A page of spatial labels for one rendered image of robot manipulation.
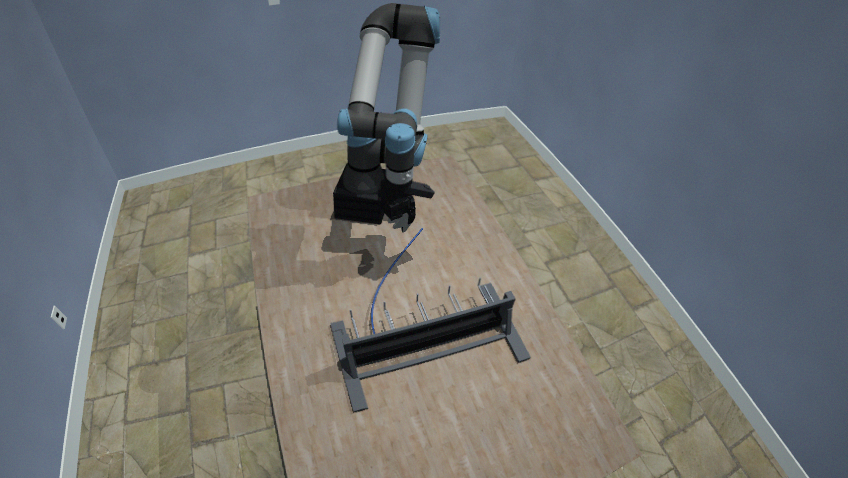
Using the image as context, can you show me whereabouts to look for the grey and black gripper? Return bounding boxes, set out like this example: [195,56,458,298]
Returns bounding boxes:
[378,178,416,232]

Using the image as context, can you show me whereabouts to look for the black network patch panel rack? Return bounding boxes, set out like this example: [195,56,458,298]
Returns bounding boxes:
[331,277,531,412]

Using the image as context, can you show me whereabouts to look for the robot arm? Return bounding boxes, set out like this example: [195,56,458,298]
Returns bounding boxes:
[337,3,440,195]

